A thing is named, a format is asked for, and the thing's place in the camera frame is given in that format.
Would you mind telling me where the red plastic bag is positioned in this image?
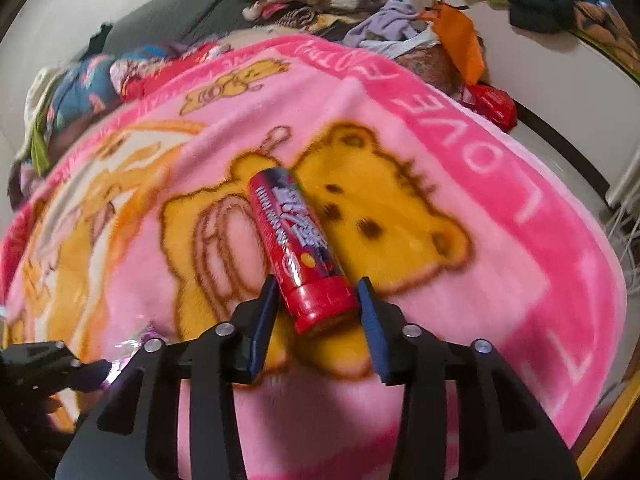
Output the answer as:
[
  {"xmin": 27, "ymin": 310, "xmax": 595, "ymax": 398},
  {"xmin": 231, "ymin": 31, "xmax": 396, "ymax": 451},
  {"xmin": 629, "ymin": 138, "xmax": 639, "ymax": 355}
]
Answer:
[{"xmin": 462, "ymin": 84, "xmax": 517, "ymax": 130}]

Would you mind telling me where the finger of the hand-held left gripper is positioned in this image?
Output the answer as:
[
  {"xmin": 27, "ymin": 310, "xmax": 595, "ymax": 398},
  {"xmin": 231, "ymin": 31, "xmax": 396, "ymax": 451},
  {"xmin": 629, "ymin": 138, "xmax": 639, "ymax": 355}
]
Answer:
[{"xmin": 0, "ymin": 340, "xmax": 83, "ymax": 396}]

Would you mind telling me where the lilac cloth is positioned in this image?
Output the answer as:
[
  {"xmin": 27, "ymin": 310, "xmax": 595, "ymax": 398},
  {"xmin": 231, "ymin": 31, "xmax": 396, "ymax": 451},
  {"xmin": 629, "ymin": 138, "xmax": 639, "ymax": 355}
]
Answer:
[{"xmin": 345, "ymin": 0, "xmax": 418, "ymax": 46}]

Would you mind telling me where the red candy tube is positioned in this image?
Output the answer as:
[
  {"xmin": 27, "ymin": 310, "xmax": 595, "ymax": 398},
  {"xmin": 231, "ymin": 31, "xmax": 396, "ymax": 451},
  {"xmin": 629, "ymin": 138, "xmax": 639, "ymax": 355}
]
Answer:
[{"xmin": 248, "ymin": 167, "xmax": 361, "ymax": 336}]

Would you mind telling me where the orange patterned quilt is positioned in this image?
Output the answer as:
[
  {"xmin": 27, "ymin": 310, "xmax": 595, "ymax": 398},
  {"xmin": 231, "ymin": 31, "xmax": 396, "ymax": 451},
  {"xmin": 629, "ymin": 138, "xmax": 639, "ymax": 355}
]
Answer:
[{"xmin": 565, "ymin": 0, "xmax": 640, "ymax": 78}]

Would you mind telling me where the orange bag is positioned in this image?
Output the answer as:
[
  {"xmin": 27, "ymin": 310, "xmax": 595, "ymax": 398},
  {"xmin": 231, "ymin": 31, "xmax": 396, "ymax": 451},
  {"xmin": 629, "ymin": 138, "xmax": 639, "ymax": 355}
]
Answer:
[{"xmin": 420, "ymin": 2, "xmax": 486, "ymax": 86}]

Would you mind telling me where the white wire-leg stool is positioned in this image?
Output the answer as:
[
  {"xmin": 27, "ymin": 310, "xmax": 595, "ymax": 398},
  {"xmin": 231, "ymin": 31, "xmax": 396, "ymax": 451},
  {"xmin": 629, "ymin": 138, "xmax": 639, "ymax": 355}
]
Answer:
[{"xmin": 597, "ymin": 200, "xmax": 640, "ymax": 281}]

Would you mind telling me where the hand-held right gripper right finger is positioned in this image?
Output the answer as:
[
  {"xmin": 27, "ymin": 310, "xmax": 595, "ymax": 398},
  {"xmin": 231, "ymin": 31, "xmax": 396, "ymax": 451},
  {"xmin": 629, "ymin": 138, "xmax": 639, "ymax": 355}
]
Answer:
[{"xmin": 356, "ymin": 276, "xmax": 581, "ymax": 480}]

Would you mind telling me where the white cloth strap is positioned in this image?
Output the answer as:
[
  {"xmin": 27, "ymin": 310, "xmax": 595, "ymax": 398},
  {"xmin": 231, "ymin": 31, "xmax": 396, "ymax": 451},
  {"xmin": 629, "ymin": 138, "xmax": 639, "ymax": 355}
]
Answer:
[{"xmin": 370, "ymin": 30, "xmax": 436, "ymax": 56}]

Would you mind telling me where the pink printed bear blanket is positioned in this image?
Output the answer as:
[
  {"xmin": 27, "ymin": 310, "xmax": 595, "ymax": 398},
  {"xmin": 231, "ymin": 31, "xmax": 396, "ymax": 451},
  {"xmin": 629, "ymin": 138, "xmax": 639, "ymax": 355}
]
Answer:
[{"xmin": 0, "ymin": 35, "xmax": 628, "ymax": 480}]

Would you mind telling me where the grey headboard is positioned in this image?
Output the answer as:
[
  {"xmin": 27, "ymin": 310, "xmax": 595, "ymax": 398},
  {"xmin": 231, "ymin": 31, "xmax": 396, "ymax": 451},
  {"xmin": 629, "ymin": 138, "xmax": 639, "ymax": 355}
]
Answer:
[{"xmin": 97, "ymin": 0, "xmax": 261, "ymax": 56}]

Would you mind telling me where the red blanket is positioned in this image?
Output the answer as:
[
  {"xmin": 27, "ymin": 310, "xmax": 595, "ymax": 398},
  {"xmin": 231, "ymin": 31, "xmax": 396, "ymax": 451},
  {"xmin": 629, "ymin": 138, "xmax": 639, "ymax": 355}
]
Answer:
[{"xmin": 120, "ymin": 42, "xmax": 233, "ymax": 101}]

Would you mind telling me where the green cloth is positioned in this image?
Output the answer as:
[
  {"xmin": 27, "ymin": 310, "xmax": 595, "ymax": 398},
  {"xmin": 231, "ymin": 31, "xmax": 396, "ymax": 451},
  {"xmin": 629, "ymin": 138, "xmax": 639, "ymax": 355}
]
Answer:
[{"xmin": 27, "ymin": 120, "xmax": 56, "ymax": 176}]

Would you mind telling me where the pink floral bag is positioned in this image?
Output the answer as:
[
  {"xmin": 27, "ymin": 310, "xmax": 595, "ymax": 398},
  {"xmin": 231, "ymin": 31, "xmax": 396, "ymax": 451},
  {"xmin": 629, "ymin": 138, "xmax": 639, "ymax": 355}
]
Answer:
[{"xmin": 395, "ymin": 45, "xmax": 463, "ymax": 93}]

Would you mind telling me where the black jacket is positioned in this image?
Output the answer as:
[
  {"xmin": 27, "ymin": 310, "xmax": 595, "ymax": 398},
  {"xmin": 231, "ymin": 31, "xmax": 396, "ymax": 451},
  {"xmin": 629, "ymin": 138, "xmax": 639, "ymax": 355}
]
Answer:
[{"xmin": 487, "ymin": 0, "xmax": 576, "ymax": 33}]

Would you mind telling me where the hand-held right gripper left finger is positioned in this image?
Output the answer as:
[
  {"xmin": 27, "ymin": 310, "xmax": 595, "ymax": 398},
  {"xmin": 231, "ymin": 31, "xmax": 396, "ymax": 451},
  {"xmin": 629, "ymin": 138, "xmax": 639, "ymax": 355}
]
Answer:
[{"xmin": 55, "ymin": 275, "xmax": 280, "ymax": 480}]

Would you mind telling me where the dark cloth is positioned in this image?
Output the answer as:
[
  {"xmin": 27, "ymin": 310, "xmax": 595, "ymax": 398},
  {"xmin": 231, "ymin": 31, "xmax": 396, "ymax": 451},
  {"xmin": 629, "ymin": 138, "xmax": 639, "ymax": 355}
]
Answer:
[{"xmin": 87, "ymin": 22, "xmax": 113, "ymax": 53}]

